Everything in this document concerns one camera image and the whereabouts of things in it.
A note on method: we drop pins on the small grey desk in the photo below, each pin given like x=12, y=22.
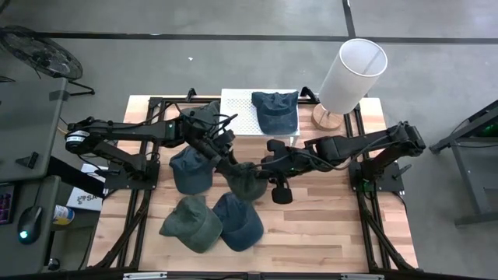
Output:
x=23, y=256

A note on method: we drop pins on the black computer with green lights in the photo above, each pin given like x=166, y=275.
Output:
x=489, y=130

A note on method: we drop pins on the white shade wooden base lamp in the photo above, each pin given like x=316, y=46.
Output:
x=350, y=85

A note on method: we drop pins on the black clamp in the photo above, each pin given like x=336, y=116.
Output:
x=309, y=94
x=191, y=94

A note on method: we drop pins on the dark blue cloth garment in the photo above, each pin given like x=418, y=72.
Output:
x=155, y=102

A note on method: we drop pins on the dark green baseball cap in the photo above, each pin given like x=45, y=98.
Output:
x=208, y=109
x=245, y=184
x=190, y=225

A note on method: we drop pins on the large grey desk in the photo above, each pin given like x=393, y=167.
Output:
x=27, y=124

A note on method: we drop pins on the white perforated metal shelf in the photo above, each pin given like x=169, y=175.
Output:
x=237, y=113

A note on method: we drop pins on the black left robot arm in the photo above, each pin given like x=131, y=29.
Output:
x=128, y=128

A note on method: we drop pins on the black keyboard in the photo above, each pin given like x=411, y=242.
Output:
x=5, y=204

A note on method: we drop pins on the grey metal stand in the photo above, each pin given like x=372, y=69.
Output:
x=467, y=183

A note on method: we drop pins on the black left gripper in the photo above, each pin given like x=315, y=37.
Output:
x=210, y=149

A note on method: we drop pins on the black floor fan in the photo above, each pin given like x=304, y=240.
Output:
x=43, y=54

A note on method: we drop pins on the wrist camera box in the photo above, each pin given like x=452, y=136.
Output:
x=226, y=138
x=267, y=167

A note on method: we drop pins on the blue denim baseball cap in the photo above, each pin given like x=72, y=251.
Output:
x=276, y=114
x=190, y=173
x=237, y=221

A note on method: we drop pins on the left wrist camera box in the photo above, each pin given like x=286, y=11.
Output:
x=226, y=138

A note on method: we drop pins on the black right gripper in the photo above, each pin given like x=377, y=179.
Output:
x=290, y=167

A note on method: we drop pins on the black computer mouse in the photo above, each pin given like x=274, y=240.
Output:
x=30, y=223

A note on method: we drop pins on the white printed cardboard box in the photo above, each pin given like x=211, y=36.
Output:
x=83, y=200

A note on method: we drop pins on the small black round knob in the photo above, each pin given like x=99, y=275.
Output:
x=53, y=264

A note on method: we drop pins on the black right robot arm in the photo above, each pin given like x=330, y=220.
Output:
x=350, y=145

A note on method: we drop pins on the silver aluminium bracket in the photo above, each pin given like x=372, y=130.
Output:
x=144, y=275
x=362, y=277

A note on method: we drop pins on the white and yellow can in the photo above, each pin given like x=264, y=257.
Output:
x=62, y=214

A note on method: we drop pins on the small black bracket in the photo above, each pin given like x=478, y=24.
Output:
x=29, y=160

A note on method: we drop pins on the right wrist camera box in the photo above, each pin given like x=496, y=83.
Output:
x=267, y=167

